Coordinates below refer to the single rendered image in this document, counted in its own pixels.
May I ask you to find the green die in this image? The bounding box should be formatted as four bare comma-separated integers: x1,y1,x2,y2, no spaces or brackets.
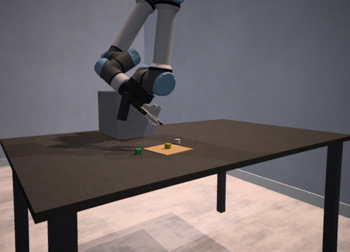
135,148,142,155

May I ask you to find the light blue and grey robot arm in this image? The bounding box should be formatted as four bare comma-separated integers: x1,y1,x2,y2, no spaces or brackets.
95,0,184,121

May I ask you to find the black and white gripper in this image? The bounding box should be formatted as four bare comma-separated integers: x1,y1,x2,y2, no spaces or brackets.
118,77,163,125

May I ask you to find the orange flat mat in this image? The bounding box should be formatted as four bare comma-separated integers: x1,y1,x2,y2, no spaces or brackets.
143,144,193,156

